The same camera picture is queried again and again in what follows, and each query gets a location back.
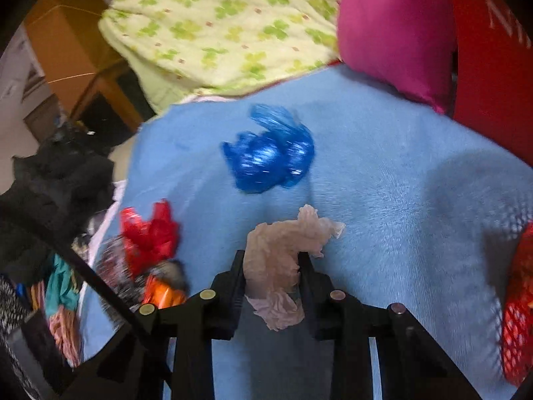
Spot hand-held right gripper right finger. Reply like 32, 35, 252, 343
296, 252, 484, 400

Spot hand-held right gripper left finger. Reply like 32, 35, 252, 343
79, 250, 251, 400

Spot pale pink plastic bag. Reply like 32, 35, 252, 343
243, 204, 346, 332

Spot orange foil wrapper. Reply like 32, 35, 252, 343
142, 275, 188, 309

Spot red plastic bag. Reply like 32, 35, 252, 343
120, 199, 181, 280

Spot blue plastic bag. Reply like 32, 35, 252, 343
221, 103, 315, 194

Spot red mesh plastic basket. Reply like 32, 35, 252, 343
501, 221, 533, 387

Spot light blue blanket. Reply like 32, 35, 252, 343
79, 64, 533, 400

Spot pile of colourful clothes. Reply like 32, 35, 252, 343
39, 254, 86, 367

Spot black fuzzy cloth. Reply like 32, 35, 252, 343
0, 127, 116, 286

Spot green clover print quilt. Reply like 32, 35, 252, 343
98, 0, 348, 113

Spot magenta pillow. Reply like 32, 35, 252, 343
336, 0, 459, 114

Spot red paper gift bag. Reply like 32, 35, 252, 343
452, 0, 533, 163

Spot wooden pillar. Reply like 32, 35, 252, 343
23, 0, 161, 134

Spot black cable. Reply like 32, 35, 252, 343
25, 217, 173, 384

